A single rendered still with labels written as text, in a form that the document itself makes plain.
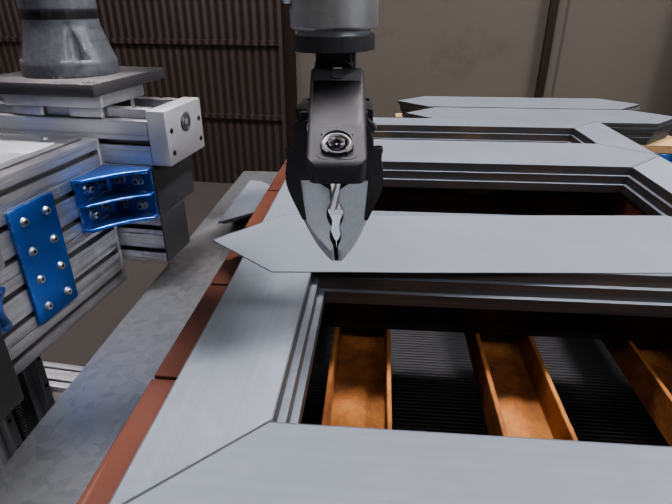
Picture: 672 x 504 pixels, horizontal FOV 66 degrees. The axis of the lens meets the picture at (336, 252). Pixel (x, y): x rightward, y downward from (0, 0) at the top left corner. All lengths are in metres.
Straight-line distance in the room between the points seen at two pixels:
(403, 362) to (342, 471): 0.61
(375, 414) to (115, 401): 0.34
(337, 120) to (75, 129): 0.63
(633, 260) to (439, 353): 0.42
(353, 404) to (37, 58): 0.71
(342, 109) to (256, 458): 0.27
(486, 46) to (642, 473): 3.00
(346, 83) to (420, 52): 2.85
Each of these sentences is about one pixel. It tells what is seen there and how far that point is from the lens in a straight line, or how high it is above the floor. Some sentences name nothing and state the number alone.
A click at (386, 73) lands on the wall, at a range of 3.32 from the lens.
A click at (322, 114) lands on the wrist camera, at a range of 0.42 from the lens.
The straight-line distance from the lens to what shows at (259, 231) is 0.72.
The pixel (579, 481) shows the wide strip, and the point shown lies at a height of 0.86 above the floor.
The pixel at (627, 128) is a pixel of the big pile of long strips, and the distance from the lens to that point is 1.64.
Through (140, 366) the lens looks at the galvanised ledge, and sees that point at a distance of 0.80.
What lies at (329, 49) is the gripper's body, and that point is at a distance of 0.45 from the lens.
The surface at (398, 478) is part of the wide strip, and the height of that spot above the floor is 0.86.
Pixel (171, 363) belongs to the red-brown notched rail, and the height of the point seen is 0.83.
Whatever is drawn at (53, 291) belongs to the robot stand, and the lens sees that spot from 0.87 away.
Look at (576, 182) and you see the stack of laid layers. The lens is 1.11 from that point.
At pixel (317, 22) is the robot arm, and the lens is 0.45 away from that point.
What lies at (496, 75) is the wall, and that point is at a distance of 3.32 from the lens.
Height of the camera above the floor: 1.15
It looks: 26 degrees down
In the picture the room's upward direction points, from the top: straight up
